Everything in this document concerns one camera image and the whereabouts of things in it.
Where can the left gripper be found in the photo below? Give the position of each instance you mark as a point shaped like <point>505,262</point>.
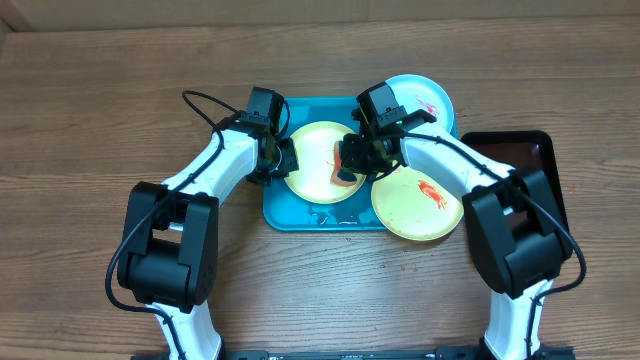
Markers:
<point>291,163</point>

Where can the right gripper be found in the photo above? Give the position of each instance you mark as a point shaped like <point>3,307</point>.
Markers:
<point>369,171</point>

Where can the red and green sponge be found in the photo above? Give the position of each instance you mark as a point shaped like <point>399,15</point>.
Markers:
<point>341,177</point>

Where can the yellow plate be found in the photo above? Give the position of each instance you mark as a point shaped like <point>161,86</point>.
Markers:
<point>318,164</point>
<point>413,206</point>

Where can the light blue plate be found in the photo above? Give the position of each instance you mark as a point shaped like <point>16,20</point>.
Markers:
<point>416,92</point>

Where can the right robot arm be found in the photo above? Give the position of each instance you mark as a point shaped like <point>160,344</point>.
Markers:
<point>516,225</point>

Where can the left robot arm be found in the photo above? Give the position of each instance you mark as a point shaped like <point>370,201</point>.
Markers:
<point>169,251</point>

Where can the teal plastic tray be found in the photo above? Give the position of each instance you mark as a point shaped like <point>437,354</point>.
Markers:
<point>286,211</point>

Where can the dark brown rectangular tray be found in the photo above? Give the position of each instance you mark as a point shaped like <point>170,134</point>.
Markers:
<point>521,149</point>

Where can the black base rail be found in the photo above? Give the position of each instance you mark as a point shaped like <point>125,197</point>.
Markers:
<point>440,353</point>

